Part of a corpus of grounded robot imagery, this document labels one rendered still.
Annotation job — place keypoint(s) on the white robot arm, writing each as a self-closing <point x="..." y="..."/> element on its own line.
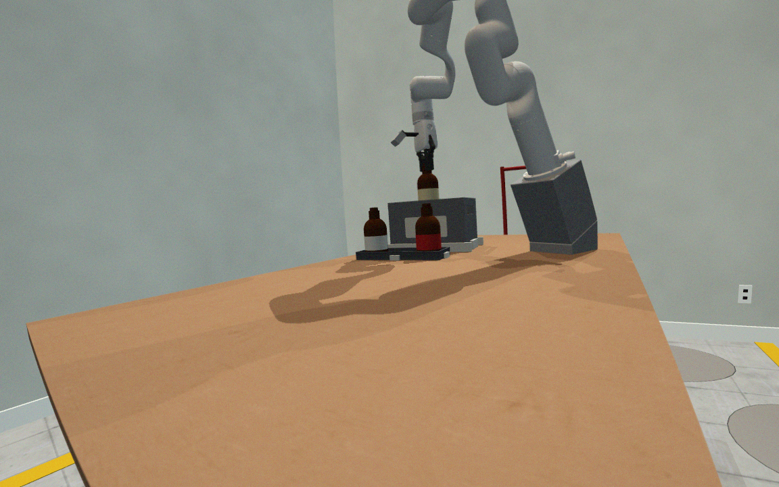
<point x="496" y="83"/>

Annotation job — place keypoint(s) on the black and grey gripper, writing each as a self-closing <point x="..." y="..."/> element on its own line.
<point x="427" y="133"/>

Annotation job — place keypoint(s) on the brown bottle with white label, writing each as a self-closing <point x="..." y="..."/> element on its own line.
<point x="375" y="233"/>

